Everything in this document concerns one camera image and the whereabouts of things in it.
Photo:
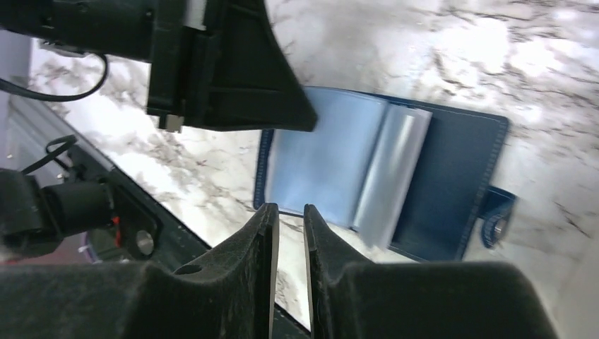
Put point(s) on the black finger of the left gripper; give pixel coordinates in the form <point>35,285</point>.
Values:
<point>252,85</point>

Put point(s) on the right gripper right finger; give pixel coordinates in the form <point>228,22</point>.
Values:
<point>353,297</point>

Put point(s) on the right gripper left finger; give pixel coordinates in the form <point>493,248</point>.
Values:
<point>228,292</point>

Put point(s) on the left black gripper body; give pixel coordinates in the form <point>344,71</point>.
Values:
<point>179,39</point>

